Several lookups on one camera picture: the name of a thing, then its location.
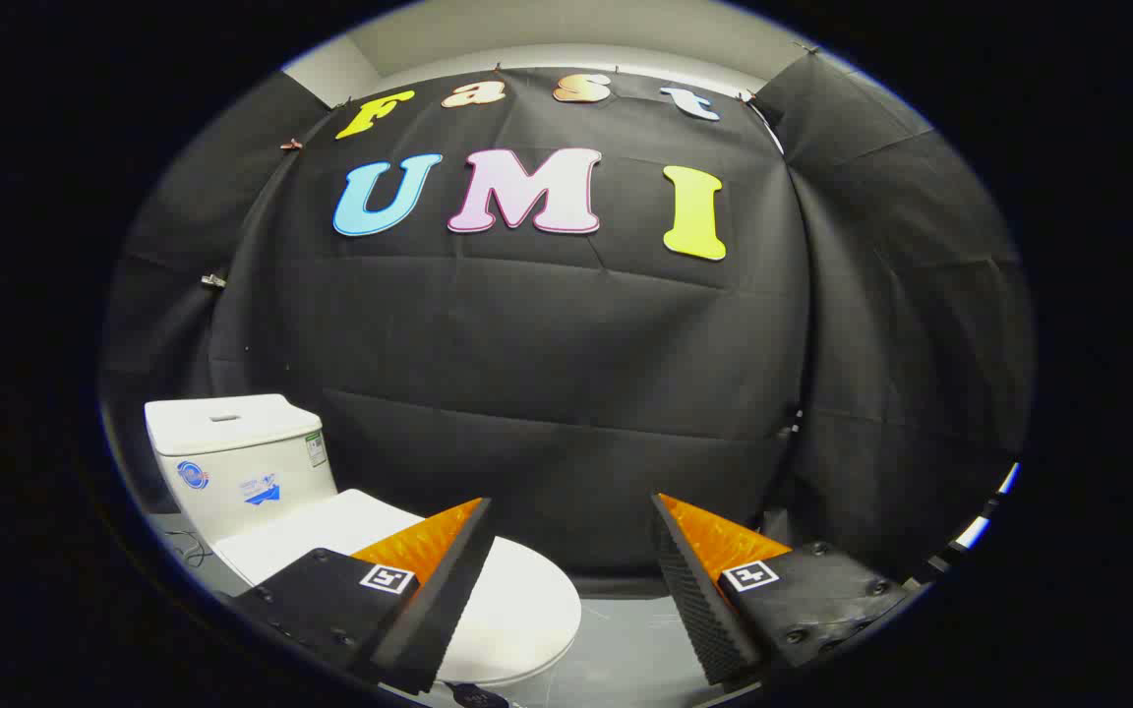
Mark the grey white board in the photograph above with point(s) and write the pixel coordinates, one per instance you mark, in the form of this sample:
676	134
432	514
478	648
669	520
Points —
972	532

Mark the silver cloth clip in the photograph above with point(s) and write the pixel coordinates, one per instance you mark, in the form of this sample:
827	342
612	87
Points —
213	281

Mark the white toilet with tank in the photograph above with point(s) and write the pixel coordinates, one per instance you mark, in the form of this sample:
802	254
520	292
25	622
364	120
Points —
232	462

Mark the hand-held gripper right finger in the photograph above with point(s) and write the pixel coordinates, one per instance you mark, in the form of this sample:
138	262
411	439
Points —
699	615

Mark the white toilet lid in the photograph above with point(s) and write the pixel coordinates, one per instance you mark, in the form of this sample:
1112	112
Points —
517	610

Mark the black backdrop cloth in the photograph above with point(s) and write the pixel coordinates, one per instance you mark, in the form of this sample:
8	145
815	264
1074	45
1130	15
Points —
547	374

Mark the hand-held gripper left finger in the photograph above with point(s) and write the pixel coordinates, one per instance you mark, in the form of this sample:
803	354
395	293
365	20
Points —
434	610

